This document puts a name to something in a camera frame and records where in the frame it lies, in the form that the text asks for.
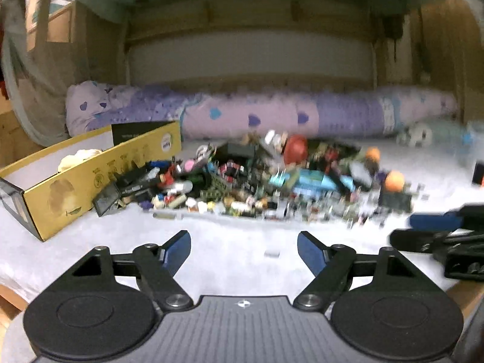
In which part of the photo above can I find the grey bed sheet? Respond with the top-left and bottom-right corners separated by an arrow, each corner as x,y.
1,140 -> 483,303

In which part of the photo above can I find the near orange ball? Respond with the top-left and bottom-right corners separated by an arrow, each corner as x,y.
384,171 -> 405,193

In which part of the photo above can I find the orange ball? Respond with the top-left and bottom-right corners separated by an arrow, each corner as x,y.
365,147 -> 381,163
384,171 -> 405,193

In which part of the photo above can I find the light blue toy plate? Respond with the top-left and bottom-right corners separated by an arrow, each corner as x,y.
269,169 -> 355,198

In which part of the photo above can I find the grey studded toy panel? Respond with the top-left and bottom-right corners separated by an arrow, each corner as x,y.
349,162 -> 373,191

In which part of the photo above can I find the clear plastic storage bin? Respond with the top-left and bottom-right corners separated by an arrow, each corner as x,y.
455,120 -> 484,169

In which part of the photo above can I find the light blue pillow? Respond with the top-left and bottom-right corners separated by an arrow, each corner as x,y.
427,119 -> 473,148

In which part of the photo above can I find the black-spotted white plush toy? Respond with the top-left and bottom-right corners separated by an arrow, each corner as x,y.
396,123 -> 433,148

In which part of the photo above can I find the far orange ball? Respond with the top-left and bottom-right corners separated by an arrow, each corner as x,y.
365,147 -> 381,163

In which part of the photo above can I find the red dome-shaped toy piece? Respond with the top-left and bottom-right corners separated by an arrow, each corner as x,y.
283,134 -> 309,165

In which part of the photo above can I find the yellow cardboard box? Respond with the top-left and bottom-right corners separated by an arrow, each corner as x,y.
1,121 -> 181,241

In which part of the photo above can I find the yellow plush toy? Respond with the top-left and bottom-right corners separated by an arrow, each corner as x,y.
57,149 -> 102,173

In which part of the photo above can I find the black rectangular block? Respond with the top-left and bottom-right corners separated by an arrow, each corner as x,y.
214,142 -> 256,164

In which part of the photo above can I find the purple heart-pattern rolled quilt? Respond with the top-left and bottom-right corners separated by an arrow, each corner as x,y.
66,80 -> 458,139

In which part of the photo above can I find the grey mosquito net curtain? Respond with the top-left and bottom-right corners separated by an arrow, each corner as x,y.
1,0 -> 90,147

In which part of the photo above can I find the wooden bed frame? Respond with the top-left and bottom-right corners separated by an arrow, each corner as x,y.
75,0 -> 483,121

